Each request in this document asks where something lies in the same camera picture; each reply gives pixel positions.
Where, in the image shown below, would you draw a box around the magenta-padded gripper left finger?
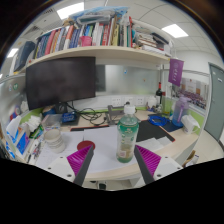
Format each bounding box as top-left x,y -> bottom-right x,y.
44,144 -> 95,187

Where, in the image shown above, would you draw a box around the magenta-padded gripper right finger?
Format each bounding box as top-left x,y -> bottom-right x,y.
133,144 -> 184,186

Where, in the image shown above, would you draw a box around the green-labelled clear drink bottle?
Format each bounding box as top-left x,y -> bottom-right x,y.
115,104 -> 140,164

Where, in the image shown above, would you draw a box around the purple translucent water bottle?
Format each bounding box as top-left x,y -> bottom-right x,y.
172,96 -> 190,128

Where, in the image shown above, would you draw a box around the flat round red coaster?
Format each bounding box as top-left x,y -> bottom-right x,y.
76,140 -> 97,152

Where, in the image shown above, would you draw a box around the handwritten white paper sheet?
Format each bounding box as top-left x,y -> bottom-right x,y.
34,129 -> 86,169

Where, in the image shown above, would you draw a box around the black desk mat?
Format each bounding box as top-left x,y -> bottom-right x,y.
135,119 -> 176,143

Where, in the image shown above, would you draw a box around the white patterned paper cup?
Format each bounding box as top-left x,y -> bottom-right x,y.
43,128 -> 67,154

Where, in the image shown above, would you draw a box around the small blue box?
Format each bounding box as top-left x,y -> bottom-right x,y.
61,112 -> 79,124

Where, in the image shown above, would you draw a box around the clear plastic container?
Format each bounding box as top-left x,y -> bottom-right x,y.
41,113 -> 64,131

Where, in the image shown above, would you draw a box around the white tissue pack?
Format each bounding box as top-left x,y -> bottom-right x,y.
181,114 -> 201,135

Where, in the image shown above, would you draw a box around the grey metal laptop stand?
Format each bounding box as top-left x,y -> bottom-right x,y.
104,104 -> 129,126

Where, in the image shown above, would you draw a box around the blue tissue pack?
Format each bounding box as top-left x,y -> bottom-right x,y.
15,131 -> 32,156

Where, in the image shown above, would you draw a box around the white napkin stack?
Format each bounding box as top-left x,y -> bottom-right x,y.
26,114 -> 43,133

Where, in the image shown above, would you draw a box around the dark wine bottle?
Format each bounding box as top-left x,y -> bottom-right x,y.
155,82 -> 164,106

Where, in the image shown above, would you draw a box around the tissue box with white tissue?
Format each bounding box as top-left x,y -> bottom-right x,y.
4,114 -> 23,144

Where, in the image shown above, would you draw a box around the black computer monitor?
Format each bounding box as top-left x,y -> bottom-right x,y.
25,56 -> 98,114

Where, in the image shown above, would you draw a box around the grey door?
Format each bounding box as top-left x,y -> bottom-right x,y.
203,62 -> 224,143

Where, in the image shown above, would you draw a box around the purple hanging banner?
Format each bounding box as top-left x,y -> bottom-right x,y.
167,58 -> 185,88

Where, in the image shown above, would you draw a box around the shelf unit with books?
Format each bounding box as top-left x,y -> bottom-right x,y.
13,6 -> 174,73

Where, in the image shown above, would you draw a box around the coiled blue cable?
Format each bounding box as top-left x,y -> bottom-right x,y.
147,114 -> 169,127

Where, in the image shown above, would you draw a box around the black cables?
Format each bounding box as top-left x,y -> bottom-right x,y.
71,103 -> 105,126

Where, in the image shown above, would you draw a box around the white wall outlets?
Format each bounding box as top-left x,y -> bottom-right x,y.
109,95 -> 146,108

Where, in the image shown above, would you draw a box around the wall poster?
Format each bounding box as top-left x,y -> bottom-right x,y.
171,77 -> 209,110

